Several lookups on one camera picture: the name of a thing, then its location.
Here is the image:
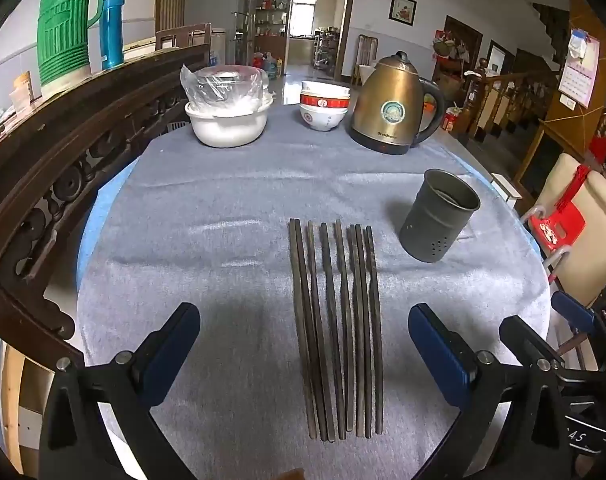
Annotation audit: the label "cream chair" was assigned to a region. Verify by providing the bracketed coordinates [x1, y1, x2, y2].
[528, 152, 606, 308]

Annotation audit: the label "wooden stair railing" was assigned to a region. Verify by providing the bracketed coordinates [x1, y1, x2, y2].
[463, 57, 558, 136]

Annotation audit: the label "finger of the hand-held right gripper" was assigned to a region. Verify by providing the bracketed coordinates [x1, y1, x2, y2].
[499, 315, 566, 372]
[551, 291, 598, 334]

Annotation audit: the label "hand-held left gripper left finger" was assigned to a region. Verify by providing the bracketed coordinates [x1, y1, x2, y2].
[39, 302, 202, 480]

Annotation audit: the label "green thermos jug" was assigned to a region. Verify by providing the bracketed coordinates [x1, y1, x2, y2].
[37, 0, 108, 101]

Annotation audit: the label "plain white bowl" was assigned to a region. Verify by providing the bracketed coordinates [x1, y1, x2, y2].
[301, 80, 350, 98]

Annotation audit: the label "red plastic chair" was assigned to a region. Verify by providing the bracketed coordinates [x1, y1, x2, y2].
[520, 195, 591, 286]

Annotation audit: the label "small white stool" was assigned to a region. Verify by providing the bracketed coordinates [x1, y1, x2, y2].
[490, 172, 524, 203]

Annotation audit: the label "white jars with red labels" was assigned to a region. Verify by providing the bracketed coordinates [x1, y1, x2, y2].
[300, 91, 350, 110]

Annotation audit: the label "tall-backed wooden chair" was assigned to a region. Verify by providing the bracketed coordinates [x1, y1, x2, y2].
[352, 34, 380, 86]

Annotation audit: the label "pink wall calendar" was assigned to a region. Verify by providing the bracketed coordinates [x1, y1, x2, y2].
[557, 27, 600, 109]

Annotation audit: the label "grey tablecloth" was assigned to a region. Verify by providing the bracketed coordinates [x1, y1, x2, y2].
[77, 102, 551, 480]

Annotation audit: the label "white plastic basin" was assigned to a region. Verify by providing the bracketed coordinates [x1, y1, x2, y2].
[184, 94, 275, 149]

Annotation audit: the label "white cabinet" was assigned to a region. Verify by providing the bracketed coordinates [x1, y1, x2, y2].
[123, 39, 158, 63]

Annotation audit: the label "beige packet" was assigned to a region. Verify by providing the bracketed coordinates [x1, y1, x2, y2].
[10, 71, 36, 111]

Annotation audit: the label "shelf of bottles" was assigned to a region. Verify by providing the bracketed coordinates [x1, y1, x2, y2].
[252, 0, 290, 38]

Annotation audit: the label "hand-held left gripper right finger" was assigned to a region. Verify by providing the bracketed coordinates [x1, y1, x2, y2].
[408, 302, 572, 480]

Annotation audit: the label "plastic-wrapped glass bowl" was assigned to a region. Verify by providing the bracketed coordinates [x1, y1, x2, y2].
[179, 63, 270, 111]

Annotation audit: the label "golden electric kettle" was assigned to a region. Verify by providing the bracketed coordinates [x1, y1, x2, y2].
[346, 51, 446, 156]

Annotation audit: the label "blue thermos flask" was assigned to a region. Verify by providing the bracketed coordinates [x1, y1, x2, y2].
[100, 0, 127, 71]

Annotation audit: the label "grey metal chopstick holder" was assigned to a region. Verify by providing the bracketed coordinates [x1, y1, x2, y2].
[399, 168, 482, 264]

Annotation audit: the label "framed wall picture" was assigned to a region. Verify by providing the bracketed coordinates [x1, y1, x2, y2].
[389, 0, 416, 27]

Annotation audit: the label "dark wooden chair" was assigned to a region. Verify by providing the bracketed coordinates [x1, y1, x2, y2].
[155, 22, 212, 53]

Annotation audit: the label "white chest freezer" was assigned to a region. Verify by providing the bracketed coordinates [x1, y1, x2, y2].
[210, 27, 227, 67]

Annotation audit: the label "carved dark wooden bench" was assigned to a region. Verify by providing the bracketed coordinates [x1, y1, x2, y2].
[0, 42, 214, 368]

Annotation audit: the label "blue table cover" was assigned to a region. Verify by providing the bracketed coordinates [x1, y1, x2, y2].
[77, 105, 541, 293]

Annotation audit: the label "set of dark chopsticks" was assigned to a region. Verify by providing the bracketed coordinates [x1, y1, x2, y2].
[288, 217, 385, 442]

